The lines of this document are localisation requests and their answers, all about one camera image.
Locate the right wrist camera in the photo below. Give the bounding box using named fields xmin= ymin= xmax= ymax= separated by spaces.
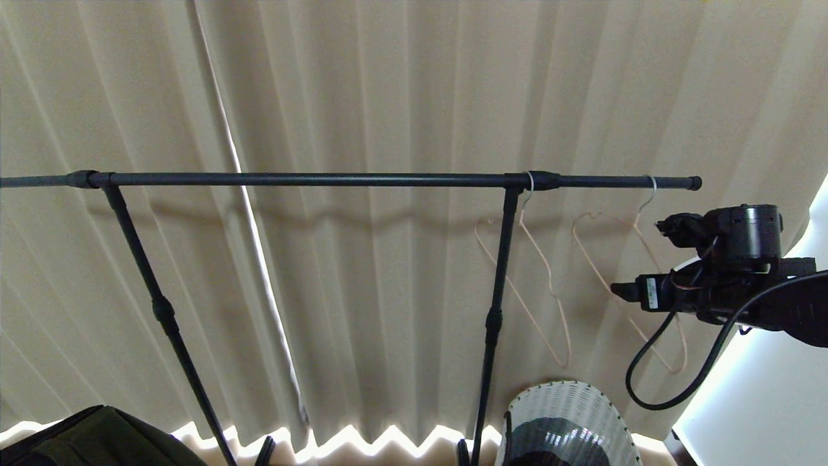
xmin=655 ymin=212 xmax=712 ymax=250

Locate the pink clothes hanger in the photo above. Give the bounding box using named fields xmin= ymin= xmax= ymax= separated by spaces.
xmin=474 ymin=173 xmax=572 ymax=370
xmin=572 ymin=176 xmax=688 ymax=374

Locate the white laundry basket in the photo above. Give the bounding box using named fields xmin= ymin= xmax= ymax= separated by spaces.
xmin=495 ymin=381 xmax=643 ymax=466

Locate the black cable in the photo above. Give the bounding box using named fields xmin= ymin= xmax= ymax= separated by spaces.
xmin=625 ymin=271 xmax=828 ymax=411

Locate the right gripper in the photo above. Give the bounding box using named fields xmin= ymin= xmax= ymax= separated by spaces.
xmin=637 ymin=271 xmax=720 ymax=321

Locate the black clothes rack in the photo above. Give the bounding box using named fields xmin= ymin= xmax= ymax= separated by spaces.
xmin=0 ymin=170 xmax=703 ymax=466

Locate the green long-sleeved shirt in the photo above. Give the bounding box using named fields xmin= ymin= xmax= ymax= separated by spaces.
xmin=0 ymin=406 xmax=208 ymax=466

